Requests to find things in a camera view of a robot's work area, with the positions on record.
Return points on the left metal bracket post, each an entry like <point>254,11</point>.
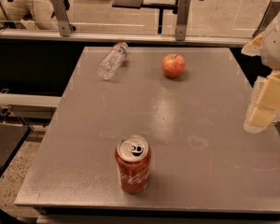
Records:
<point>61,17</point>

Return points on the seated person in beige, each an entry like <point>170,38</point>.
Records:
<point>41,11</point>

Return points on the red apple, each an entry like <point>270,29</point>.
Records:
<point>173,65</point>

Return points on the clear plastic water bottle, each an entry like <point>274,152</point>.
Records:
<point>109,65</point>

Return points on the red coke can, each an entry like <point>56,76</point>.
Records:
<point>133,157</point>

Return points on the black side table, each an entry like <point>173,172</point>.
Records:
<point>11,139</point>

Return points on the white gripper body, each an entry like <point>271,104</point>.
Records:
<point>277,48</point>

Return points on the metal bracket post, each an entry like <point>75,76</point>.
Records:
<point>182,20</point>
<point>61,17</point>
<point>270,13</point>

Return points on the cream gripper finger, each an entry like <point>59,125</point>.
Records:
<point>253,47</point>
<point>264,103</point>

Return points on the middle metal bracket post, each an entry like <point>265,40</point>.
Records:
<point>182,20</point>

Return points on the right metal bracket post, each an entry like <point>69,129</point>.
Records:
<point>270,13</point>

